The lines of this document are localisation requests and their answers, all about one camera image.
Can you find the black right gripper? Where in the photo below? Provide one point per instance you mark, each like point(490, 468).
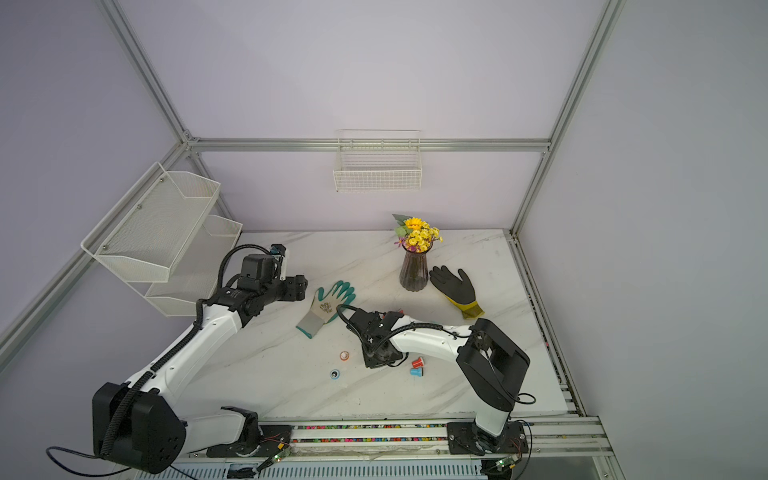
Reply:
point(372, 359)

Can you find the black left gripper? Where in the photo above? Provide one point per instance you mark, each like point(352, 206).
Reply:
point(295, 288)

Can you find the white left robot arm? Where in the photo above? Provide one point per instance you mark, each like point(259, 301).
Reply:
point(135, 423)

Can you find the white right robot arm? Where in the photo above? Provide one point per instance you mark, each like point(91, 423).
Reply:
point(494, 366)

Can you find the green grey work glove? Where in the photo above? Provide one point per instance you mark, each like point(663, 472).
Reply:
point(323, 308)

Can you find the dark glass flower vase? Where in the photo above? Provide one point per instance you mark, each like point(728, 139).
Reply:
point(414, 273)

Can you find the black yellow work glove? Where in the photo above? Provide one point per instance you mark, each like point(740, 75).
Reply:
point(458, 289)

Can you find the yellow artificial flower bouquet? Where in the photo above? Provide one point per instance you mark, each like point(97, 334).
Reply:
point(415, 235)

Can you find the white two-tier mesh shelf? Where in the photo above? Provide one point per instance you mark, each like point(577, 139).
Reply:
point(164, 239)

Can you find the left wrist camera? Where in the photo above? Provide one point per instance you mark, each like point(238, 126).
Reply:
point(279, 253)

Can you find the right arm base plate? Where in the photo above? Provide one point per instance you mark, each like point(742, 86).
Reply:
point(468, 438)

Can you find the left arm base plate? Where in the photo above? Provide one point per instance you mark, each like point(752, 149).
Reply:
point(268, 441)

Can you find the white wire wall basket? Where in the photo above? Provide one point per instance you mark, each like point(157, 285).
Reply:
point(369, 160)

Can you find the aluminium front rail frame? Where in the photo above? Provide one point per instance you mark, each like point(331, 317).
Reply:
point(561, 447)

